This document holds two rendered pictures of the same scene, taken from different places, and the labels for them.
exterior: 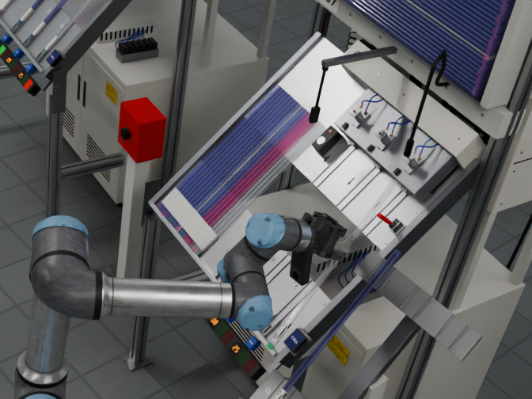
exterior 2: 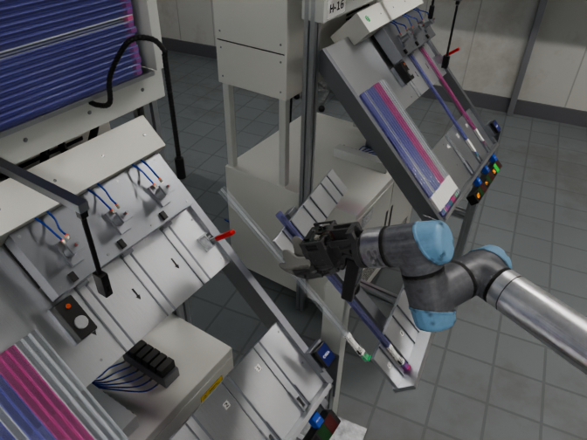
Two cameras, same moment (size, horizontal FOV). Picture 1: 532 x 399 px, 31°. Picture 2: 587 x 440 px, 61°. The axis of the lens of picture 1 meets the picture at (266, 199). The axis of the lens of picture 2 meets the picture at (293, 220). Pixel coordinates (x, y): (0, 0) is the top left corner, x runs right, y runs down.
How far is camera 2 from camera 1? 2.19 m
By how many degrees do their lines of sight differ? 80
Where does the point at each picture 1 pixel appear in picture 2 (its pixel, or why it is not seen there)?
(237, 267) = (462, 284)
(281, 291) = (264, 388)
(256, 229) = (447, 243)
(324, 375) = not seen: hidden behind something
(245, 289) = (493, 261)
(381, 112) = (65, 223)
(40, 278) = not seen: outside the picture
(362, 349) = (229, 354)
